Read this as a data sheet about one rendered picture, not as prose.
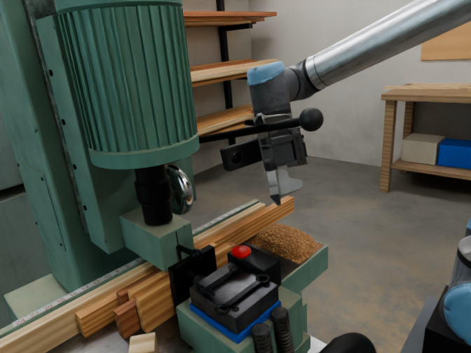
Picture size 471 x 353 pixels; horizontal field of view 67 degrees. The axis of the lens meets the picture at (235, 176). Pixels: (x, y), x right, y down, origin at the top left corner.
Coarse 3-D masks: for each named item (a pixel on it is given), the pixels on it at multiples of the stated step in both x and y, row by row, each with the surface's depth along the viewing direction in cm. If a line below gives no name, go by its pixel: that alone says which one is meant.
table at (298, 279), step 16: (320, 256) 75; (288, 272) 69; (304, 272) 72; (320, 272) 77; (288, 288) 68; (304, 288) 73; (176, 320) 59; (80, 336) 58; (96, 336) 57; (112, 336) 57; (160, 336) 56; (176, 336) 56; (304, 336) 58; (48, 352) 55; (64, 352) 55; (80, 352) 54; (96, 352) 54; (112, 352) 54; (160, 352) 53; (176, 352) 53; (192, 352) 53; (304, 352) 57
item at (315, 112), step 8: (304, 112) 50; (312, 112) 50; (320, 112) 50; (280, 120) 55; (288, 120) 54; (296, 120) 52; (304, 120) 50; (312, 120) 50; (320, 120) 50; (248, 128) 60; (256, 128) 59; (264, 128) 57; (272, 128) 56; (280, 128) 55; (304, 128) 51; (312, 128) 50; (208, 136) 68; (216, 136) 66; (224, 136) 65; (232, 136) 63; (240, 136) 62
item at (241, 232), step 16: (272, 208) 87; (288, 208) 91; (240, 224) 80; (256, 224) 83; (208, 240) 75; (224, 240) 76; (240, 240) 80; (96, 304) 59; (112, 304) 59; (80, 320) 56; (96, 320) 58; (112, 320) 60
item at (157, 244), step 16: (128, 224) 65; (144, 224) 63; (176, 224) 62; (128, 240) 68; (144, 240) 62; (160, 240) 59; (176, 240) 61; (192, 240) 64; (144, 256) 65; (160, 256) 60; (176, 256) 62
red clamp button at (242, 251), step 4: (236, 248) 55; (240, 248) 55; (244, 248) 55; (248, 248) 55; (232, 252) 55; (236, 252) 54; (240, 252) 54; (244, 252) 54; (248, 252) 54; (236, 256) 54; (240, 256) 54; (244, 256) 54
